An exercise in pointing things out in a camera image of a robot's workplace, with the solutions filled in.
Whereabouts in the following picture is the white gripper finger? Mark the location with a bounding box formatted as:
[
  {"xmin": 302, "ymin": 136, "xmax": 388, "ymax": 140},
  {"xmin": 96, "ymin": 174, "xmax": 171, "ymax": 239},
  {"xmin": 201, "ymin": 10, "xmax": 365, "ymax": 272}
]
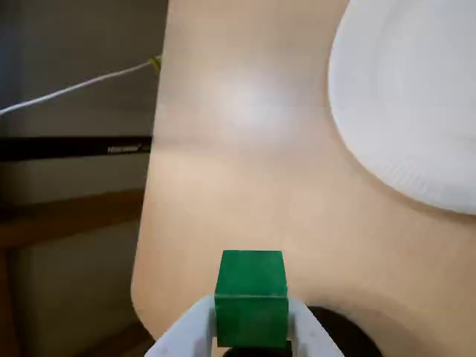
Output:
[
  {"xmin": 285, "ymin": 297, "xmax": 345, "ymax": 357},
  {"xmin": 145, "ymin": 295, "xmax": 216, "ymax": 357}
]

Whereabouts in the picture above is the green cube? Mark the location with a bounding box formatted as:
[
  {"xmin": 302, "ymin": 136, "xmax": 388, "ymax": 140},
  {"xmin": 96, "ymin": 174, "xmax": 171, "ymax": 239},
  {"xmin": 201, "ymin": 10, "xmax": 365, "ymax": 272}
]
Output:
[{"xmin": 214, "ymin": 249, "xmax": 290, "ymax": 349}]

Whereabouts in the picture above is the white paper dish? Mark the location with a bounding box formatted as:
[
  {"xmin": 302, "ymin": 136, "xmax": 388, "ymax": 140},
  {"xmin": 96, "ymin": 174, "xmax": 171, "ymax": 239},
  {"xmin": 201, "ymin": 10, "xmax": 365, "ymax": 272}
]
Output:
[{"xmin": 327, "ymin": 0, "xmax": 476, "ymax": 216}]

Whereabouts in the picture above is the black tripod leg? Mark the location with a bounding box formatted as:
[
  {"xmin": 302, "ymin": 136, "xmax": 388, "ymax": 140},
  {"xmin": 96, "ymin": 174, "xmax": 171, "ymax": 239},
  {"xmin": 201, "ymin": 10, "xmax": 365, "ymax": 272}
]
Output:
[{"xmin": 0, "ymin": 135, "xmax": 153, "ymax": 162}]

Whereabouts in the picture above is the wooden frame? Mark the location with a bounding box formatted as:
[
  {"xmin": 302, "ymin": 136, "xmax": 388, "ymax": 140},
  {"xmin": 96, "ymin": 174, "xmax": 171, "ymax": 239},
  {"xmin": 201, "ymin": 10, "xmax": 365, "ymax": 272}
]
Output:
[{"xmin": 0, "ymin": 187, "xmax": 146, "ymax": 357}]

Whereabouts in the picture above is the white cable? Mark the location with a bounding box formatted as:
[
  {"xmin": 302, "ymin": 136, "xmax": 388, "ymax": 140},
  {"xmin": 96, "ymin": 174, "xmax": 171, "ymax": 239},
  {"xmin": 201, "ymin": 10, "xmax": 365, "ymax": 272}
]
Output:
[{"xmin": 0, "ymin": 59, "xmax": 157, "ymax": 116}]

